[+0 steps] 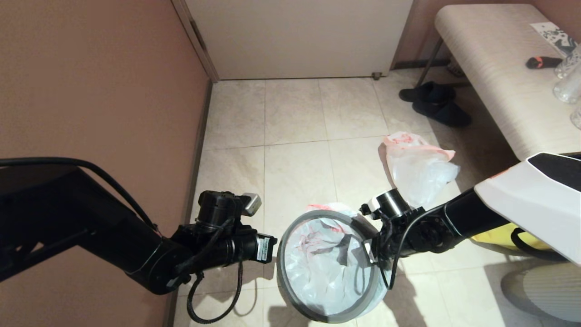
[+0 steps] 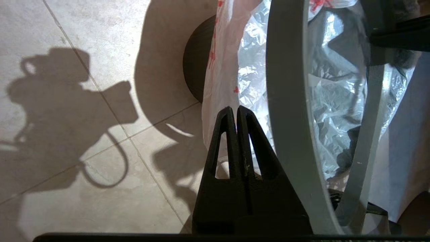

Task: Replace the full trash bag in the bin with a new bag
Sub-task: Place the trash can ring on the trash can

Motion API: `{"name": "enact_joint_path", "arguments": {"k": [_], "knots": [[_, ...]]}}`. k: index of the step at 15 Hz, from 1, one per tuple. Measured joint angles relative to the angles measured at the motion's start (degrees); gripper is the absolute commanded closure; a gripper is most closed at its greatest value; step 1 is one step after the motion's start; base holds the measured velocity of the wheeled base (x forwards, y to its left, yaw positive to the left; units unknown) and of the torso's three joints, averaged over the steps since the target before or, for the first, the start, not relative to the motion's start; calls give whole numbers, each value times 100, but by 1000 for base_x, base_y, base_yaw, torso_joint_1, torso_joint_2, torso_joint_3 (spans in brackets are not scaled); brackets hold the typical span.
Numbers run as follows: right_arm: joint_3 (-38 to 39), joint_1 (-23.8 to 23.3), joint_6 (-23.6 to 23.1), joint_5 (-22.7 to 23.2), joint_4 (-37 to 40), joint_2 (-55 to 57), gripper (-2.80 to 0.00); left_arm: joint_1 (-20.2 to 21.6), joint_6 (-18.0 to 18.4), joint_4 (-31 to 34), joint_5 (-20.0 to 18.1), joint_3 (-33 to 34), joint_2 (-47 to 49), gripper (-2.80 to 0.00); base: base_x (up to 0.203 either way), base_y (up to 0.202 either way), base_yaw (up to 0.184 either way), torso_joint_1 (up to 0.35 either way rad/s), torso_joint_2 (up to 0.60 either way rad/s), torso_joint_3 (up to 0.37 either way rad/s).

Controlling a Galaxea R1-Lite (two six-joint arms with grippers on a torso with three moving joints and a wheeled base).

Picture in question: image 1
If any white door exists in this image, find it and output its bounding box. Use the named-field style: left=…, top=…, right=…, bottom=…
left=185, top=0, right=414, bottom=81

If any dark blue slipper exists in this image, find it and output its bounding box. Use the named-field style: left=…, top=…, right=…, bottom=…
left=412, top=100, right=473, bottom=128
left=399, top=82, right=456, bottom=103

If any black-and-white printed paper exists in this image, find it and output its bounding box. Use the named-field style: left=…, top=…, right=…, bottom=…
left=530, top=22, right=578, bottom=58

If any beige ribbed round stool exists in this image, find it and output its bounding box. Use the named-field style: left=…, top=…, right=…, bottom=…
left=501, top=263, right=581, bottom=323

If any grey bin retaining ring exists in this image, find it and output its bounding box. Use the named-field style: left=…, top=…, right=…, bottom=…
left=276, top=210, right=380, bottom=324

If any beige wood-grain table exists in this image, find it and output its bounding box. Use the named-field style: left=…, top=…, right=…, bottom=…
left=415, top=4, right=581, bottom=160

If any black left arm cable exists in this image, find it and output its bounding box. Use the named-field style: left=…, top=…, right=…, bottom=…
left=0, top=157, right=243, bottom=324

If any yellow fabric bag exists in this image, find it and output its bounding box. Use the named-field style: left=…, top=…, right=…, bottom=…
left=472, top=223, right=552, bottom=251

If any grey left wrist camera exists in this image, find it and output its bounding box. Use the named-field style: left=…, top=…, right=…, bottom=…
left=241, top=193, right=263, bottom=216

